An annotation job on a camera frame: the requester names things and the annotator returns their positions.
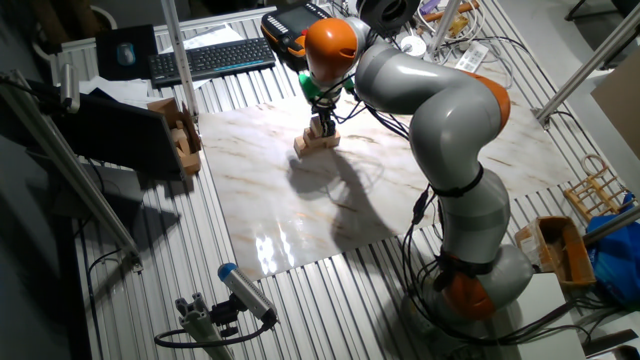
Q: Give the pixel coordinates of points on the short aluminium profile stand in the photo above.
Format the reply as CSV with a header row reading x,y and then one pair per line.
x,y
200,325

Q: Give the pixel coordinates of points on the black computer keyboard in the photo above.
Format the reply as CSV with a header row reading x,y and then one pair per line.
x,y
210,60

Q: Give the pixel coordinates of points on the blue fabric bag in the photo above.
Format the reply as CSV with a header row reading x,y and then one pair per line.
x,y
615,260

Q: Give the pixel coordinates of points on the white round socket hub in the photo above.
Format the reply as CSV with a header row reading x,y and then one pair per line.
x,y
414,46

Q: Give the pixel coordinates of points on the orange black teach pendant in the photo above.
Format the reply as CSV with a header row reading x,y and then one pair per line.
x,y
280,22

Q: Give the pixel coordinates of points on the black round fan housing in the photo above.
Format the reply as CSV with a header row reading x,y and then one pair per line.
x,y
390,12

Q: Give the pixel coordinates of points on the open cardboard box with wood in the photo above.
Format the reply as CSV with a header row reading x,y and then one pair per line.
x,y
165,107

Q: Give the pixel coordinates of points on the wooden stick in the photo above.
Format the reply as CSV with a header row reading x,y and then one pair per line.
x,y
450,11

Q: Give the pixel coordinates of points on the white box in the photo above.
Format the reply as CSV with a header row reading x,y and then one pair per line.
x,y
545,320

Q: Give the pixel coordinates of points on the silver camera on strut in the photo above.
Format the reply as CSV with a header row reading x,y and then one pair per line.
x,y
70,87

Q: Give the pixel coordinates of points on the long diagonal aluminium strut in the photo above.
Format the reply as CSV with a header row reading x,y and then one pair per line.
x,y
75,171

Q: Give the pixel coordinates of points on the black mouse pad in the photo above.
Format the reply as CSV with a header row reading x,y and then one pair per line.
x,y
147,55

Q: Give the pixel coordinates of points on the silver camera with blue end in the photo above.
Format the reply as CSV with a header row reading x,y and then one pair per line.
x,y
247,292

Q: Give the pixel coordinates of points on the dark computer mouse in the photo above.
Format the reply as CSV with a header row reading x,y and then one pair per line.
x,y
126,53

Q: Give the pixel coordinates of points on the brown cardboard box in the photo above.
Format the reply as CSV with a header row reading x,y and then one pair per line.
x,y
575,260

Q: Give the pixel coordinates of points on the black camera clamp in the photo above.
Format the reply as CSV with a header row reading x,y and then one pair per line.
x,y
225,315

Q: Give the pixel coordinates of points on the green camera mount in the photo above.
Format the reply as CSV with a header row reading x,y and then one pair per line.
x,y
309,86

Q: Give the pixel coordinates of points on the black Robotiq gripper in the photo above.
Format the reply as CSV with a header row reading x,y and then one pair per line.
x,y
325,107

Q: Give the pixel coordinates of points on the black flat monitor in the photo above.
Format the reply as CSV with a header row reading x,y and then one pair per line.
x,y
115,135

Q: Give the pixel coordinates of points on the low aluminium strut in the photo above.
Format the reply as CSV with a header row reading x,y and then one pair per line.
x,y
615,222

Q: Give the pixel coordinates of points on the small wooden rack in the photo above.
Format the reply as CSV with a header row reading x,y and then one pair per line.
x,y
580,200

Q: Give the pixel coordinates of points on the upright aluminium strut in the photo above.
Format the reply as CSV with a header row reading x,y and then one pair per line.
x,y
180,60

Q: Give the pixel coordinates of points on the white marble pattern sheet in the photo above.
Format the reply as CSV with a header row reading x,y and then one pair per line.
x,y
280,210

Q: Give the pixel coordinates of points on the aluminium profile post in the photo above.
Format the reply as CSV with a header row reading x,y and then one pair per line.
x,y
585,67

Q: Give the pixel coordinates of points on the flat cardboard sheet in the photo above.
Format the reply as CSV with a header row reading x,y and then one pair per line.
x,y
620,110

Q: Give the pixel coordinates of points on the white power strip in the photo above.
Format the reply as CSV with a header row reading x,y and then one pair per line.
x,y
472,56

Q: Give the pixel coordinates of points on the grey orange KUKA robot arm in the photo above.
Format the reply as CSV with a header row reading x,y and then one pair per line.
x,y
450,115

